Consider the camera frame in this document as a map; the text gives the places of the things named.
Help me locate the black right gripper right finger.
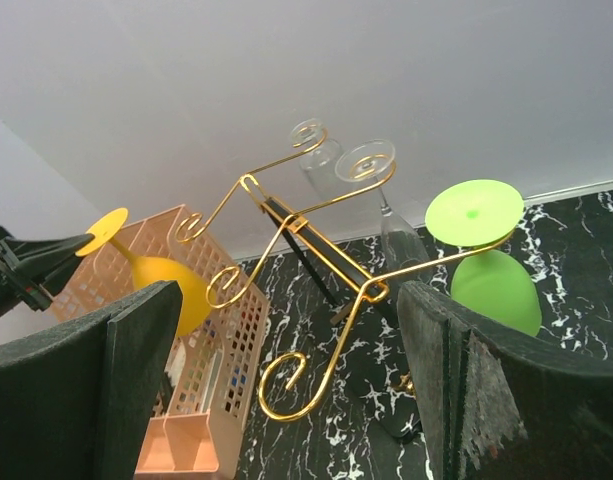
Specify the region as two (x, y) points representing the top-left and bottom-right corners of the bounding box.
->
(397, 281), (613, 479)

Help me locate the green wine glass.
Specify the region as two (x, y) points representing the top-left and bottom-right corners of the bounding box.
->
(425, 179), (542, 337)

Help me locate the clear wine glass right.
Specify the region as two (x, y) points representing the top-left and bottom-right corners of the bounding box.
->
(335, 139), (430, 271)

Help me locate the yellow wine glass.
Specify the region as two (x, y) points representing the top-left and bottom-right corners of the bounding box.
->
(75, 207), (216, 337)

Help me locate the clear wine glass left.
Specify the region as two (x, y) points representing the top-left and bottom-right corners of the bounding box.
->
(290, 118), (344, 201)

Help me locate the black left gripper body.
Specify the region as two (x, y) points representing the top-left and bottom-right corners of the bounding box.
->
(0, 226), (52, 319)

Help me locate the pink plastic file organizer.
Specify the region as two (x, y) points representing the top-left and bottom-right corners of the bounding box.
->
(51, 205), (269, 479)

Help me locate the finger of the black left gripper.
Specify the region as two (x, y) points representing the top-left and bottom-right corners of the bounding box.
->
(10, 233), (92, 298)

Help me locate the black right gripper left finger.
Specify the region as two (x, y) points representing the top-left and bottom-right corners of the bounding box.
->
(0, 281), (182, 479)

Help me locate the clear wine glass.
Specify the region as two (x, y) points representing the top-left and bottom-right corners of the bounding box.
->
(335, 139), (430, 271)
(290, 118), (344, 201)

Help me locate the gold wire wine glass rack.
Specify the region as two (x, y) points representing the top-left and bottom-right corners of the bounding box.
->
(174, 124), (527, 441)

